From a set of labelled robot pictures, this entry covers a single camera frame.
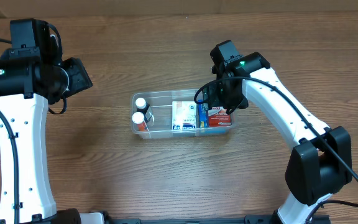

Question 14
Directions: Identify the red Panadol box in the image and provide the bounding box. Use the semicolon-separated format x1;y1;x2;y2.
208;106;231;127

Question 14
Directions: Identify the white and blue box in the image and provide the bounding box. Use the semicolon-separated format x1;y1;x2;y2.
172;101;196;130

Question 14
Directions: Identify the black bottle white cap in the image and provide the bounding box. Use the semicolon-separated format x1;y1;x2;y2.
135;98;154;123

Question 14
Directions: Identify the orange tube white cap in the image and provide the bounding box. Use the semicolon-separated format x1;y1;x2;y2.
132;112;149;131

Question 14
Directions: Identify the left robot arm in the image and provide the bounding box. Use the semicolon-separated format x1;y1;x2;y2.
0;19;92;223

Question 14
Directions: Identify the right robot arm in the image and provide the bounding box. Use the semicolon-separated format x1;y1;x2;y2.
198;40;353;223

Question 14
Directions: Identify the clear plastic container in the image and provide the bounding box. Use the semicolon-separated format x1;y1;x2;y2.
131;89;237;139

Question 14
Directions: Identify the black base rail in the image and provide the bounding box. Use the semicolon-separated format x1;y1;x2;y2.
57;211;331;224

